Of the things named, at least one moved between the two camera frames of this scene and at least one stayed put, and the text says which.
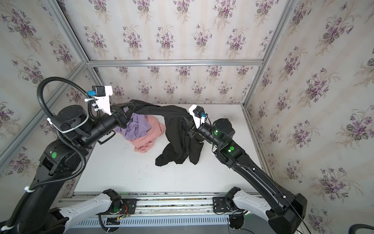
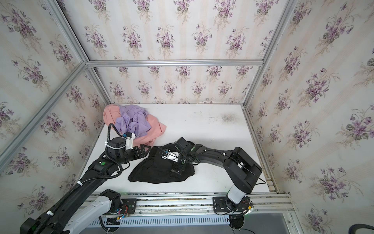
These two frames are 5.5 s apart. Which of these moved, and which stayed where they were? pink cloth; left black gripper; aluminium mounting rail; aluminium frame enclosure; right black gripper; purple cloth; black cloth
Moved: right black gripper; left black gripper; black cloth
Stayed: aluminium mounting rail; aluminium frame enclosure; pink cloth; purple cloth
